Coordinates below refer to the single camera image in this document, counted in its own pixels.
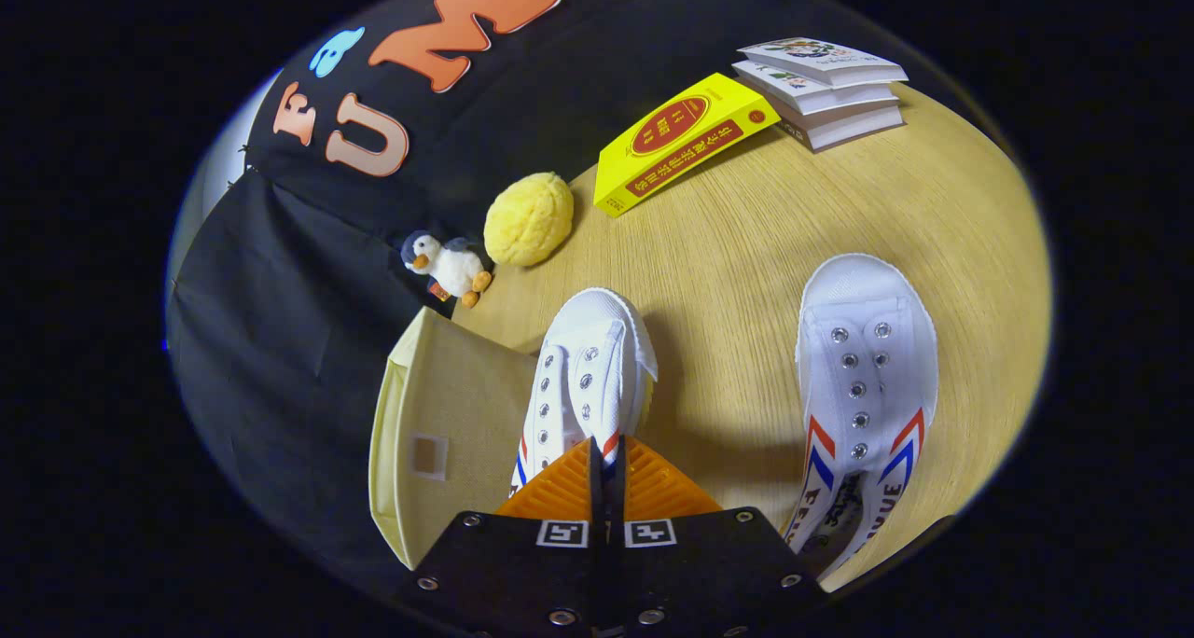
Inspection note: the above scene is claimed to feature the yellow book with red circle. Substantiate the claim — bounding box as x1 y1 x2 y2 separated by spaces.
594 72 782 218

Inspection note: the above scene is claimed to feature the beige fabric storage box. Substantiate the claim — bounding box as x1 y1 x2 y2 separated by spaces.
368 306 542 571

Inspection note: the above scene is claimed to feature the yellow round plush ball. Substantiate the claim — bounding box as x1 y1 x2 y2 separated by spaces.
483 172 576 268

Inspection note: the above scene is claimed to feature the white paperback book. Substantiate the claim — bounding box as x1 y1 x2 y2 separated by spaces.
770 102 906 152
732 60 901 117

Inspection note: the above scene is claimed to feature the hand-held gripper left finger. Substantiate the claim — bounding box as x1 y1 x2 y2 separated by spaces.
396 437 609 638

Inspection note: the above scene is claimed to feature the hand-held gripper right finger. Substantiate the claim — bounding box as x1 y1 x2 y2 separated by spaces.
611 436 831 638

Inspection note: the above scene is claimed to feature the penguin plush toy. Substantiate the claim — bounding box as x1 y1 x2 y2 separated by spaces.
401 230 493 309

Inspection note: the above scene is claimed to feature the black backdrop cloth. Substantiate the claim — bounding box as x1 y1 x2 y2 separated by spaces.
166 0 1018 583

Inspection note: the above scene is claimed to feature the white canvas shoe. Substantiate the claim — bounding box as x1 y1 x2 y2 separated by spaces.
780 253 939 583
508 287 659 499

